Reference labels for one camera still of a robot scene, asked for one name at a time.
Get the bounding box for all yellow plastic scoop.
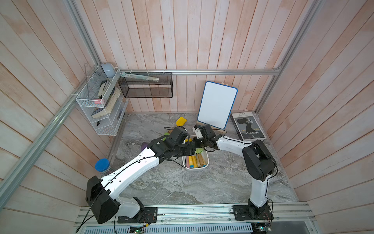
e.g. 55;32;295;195
191;155;199;168

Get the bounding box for green trowel wooden handle front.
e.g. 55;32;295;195
195;148;206;167

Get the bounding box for green trowel wooden handle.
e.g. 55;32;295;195
195;148;206;167
162;132;170;141

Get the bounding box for white plastic storage box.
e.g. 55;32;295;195
182;148;209;171

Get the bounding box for green trowel wooden handle back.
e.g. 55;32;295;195
162;132;170;141

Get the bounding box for yellow shovel wooden handle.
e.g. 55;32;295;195
176;117;187;127

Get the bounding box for purple shovel pink handle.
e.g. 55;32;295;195
141;142;148;151

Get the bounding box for yellow shovel blue-tipped handle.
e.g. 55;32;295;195
186;156;194;168

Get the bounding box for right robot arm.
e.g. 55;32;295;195
193;124;278;213

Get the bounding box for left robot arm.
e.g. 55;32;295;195
86;127;197;224

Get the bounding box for wooden easel stand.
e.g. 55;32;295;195
212;127;227;140

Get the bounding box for grey Twins story book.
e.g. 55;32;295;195
230;112;266;141

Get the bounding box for blue lidded jar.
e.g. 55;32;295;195
95;159;110;173

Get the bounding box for pale green ruler tool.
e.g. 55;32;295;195
121;72;159;82

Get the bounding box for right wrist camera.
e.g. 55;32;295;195
193;124;204;139

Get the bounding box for whiteboard with blue frame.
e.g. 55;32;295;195
197;82;238;129

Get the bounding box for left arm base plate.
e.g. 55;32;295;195
117;207;158;224

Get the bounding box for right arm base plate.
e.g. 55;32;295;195
231;204;274;221

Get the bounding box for black wire basket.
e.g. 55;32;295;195
118;72;173;98

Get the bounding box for books on wire shelf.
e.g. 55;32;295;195
91;81;121;119

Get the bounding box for white wire shelf rack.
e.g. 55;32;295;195
76;66;129;136

